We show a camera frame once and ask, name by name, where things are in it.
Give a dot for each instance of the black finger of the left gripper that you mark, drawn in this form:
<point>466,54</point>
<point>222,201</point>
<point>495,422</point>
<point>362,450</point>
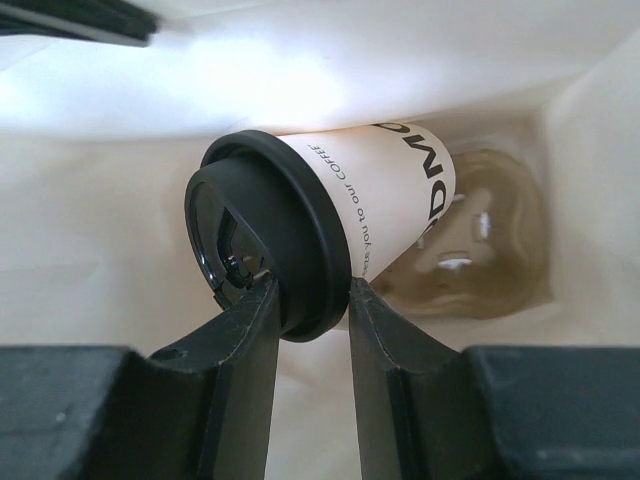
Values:
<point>108,22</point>

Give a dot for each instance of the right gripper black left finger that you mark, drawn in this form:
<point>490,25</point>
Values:
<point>199,408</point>

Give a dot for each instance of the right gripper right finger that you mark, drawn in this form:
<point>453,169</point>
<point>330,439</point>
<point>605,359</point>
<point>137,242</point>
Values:
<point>426,411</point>

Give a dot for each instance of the brown paper bag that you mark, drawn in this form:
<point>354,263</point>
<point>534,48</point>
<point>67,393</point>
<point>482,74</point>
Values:
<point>99,142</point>

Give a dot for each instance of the beige pulp cup carrier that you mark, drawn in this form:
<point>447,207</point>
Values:
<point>489,254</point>

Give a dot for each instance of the black lid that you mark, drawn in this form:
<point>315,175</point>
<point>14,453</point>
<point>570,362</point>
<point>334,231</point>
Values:
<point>255,207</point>

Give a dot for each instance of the white paper cup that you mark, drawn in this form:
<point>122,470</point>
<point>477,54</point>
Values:
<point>390,183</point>

